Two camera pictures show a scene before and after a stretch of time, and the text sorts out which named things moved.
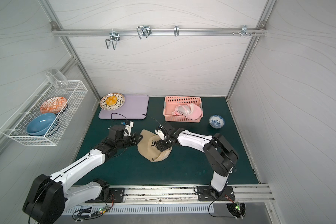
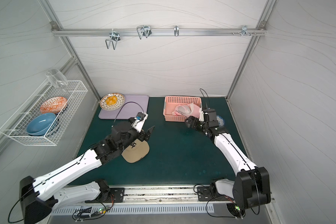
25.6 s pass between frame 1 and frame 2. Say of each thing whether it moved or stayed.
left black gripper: stayed
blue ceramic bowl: stayed
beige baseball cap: moved
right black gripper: moved
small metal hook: stayed
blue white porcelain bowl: stayed
